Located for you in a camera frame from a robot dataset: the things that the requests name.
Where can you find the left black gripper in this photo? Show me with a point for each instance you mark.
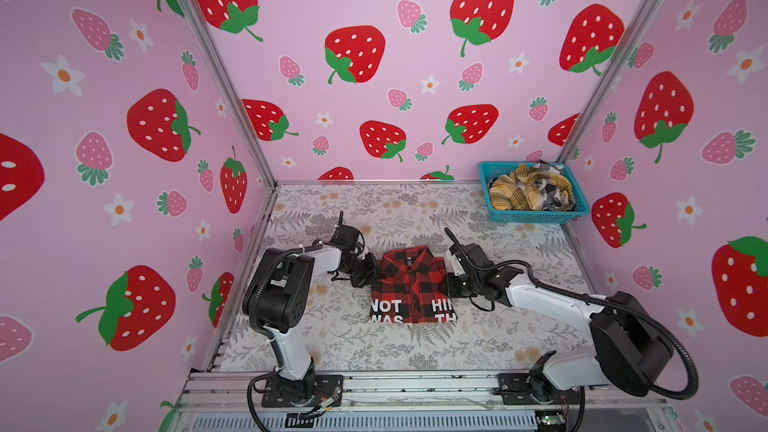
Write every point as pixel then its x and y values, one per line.
pixel 370 271

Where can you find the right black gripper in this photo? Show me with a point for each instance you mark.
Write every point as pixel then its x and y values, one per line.
pixel 449 289

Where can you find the red black plaid shirt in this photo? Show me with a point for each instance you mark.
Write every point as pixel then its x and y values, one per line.
pixel 409 289

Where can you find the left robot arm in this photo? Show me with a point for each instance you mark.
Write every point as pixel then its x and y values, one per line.
pixel 274 303

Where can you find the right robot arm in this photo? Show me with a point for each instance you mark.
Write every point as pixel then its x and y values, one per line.
pixel 629 349

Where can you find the teal plastic basket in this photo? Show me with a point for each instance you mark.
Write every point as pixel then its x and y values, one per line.
pixel 489 171

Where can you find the yellow plaid shirt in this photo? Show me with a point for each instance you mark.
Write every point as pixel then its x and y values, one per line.
pixel 541 187

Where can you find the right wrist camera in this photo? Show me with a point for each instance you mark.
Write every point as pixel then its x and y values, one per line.
pixel 475 260

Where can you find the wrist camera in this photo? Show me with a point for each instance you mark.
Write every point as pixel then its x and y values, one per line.
pixel 475 260
pixel 348 238

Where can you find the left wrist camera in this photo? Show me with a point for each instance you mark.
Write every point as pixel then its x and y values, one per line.
pixel 348 238

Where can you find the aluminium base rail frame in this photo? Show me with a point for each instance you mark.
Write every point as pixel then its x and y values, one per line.
pixel 461 400

